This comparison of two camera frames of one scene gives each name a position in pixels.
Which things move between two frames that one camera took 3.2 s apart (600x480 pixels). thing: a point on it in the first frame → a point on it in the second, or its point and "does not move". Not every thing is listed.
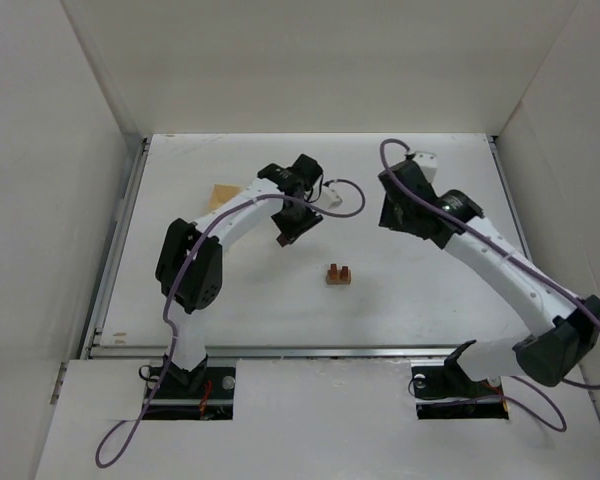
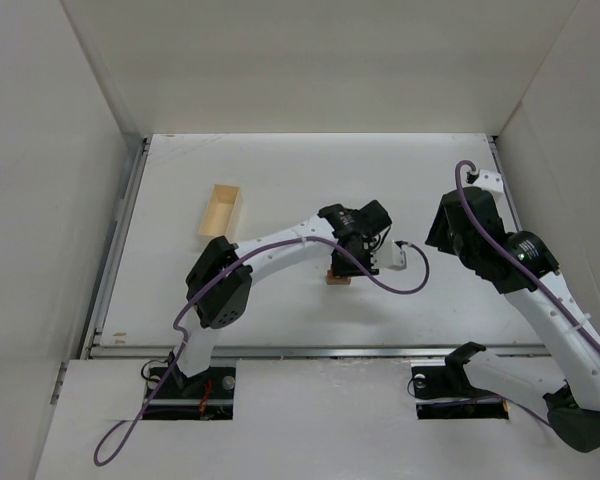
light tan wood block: [338, 280] does not move
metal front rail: [292, 352] does not move
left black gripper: [297, 223] → [353, 265]
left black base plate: [204, 393] does not move
